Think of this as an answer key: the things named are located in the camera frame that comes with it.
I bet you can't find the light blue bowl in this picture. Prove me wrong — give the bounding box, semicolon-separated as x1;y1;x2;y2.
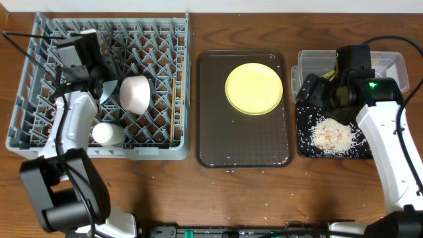
99;80;118;104

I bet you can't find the pale pink bowl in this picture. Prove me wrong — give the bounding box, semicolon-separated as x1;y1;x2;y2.
120;75;151;115

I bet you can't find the rice food scraps pile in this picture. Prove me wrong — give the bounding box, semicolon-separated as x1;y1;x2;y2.
299;107;373;158

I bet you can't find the white paper cup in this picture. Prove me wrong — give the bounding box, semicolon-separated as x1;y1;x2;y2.
92;122;126;147

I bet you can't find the yellow round plate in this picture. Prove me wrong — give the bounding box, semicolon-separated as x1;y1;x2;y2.
225;63;284;116

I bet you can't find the green orange snack wrapper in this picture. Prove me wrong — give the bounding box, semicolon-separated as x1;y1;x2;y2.
323;70;336;81

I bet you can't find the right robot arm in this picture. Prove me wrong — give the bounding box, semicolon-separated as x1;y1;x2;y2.
296;44;422;237

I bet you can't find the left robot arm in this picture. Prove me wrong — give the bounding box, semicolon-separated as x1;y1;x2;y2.
20;55;137;237

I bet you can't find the clear plastic waste bin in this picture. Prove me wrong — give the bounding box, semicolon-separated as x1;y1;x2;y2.
291;50;410;102

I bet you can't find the grey plastic dish rack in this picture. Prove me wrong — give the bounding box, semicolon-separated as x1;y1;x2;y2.
5;13;191;160

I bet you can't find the dark brown serving tray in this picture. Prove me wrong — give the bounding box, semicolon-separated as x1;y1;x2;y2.
196;49;295;169

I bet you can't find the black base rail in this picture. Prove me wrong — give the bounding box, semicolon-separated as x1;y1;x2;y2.
145;225;397;238

